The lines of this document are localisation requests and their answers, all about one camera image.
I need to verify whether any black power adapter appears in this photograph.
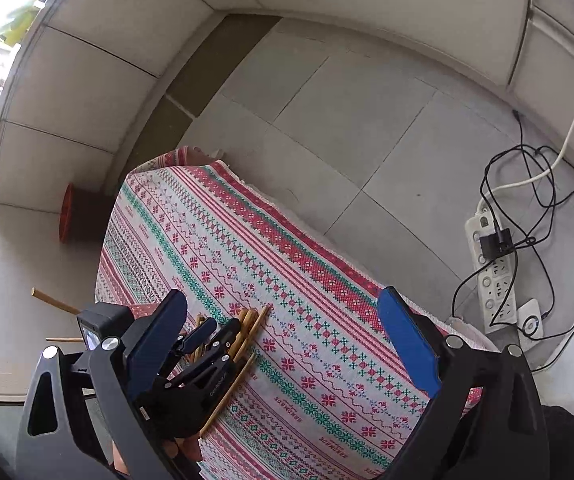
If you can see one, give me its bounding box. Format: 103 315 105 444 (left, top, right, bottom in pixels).
478 227 515 261

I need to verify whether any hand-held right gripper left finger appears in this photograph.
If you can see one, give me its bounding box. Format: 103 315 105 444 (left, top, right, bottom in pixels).
14 289 203 480

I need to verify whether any red green patterned tablecloth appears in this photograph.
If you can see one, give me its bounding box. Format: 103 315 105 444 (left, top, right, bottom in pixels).
94 146 499 480

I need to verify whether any white power strip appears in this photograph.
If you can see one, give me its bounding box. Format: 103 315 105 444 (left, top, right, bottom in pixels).
464 199 518 335

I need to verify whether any red plastic stool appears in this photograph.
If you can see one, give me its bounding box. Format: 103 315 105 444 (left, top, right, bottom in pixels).
58 183 110 245

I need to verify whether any white round-button device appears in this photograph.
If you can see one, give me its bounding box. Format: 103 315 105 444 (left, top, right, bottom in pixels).
516 298 544 339

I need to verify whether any person's left hand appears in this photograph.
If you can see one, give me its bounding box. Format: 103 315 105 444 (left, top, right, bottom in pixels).
109 435 203 476

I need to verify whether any dark cloth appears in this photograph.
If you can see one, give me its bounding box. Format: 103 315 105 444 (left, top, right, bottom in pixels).
540 404 574 480

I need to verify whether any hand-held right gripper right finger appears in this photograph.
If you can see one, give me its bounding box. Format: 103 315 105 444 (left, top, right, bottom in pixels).
377 286 550 480

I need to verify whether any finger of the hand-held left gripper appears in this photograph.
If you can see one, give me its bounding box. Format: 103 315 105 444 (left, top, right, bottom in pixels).
164 324 241 391
174 317 218 361

